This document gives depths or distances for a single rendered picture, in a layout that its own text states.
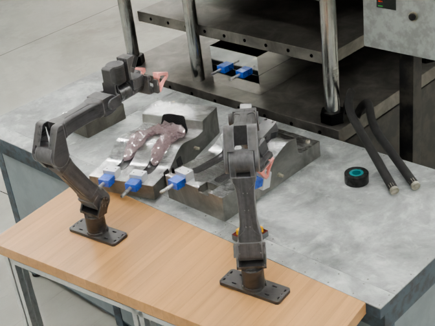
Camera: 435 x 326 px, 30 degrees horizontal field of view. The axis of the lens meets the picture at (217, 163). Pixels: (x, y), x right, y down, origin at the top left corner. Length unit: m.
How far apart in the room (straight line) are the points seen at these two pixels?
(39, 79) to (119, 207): 3.43
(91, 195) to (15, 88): 3.55
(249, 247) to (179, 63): 1.78
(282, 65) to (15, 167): 1.21
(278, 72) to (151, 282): 1.40
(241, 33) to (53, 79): 2.85
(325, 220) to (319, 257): 0.19
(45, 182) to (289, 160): 1.09
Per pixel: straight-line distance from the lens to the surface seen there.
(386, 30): 3.00
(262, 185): 2.53
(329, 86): 3.07
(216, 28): 3.48
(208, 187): 2.64
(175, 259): 2.45
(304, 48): 3.18
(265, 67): 3.40
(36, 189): 3.46
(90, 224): 2.59
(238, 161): 2.10
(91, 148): 3.16
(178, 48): 4.03
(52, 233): 2.70
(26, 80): 6.13
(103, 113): 2.48
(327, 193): 2.68
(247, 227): 2.18
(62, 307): 3.69
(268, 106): 3.32
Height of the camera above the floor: 2.22
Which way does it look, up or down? 29 degrees down
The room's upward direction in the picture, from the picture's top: 7 degrees counter-clockwise
